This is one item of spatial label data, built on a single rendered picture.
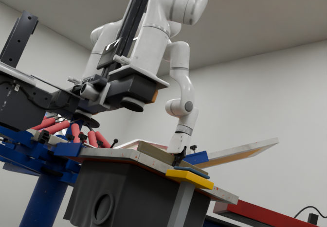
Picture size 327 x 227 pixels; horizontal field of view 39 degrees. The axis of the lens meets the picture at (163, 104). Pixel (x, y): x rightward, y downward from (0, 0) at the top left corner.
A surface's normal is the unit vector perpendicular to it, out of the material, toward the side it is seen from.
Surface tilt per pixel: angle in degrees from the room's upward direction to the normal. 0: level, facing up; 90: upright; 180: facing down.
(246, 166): 90
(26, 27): 90
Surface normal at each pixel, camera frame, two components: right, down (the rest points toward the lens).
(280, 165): -0.77, -0.41
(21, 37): 0.50, -0.10
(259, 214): 0.09, -0.26
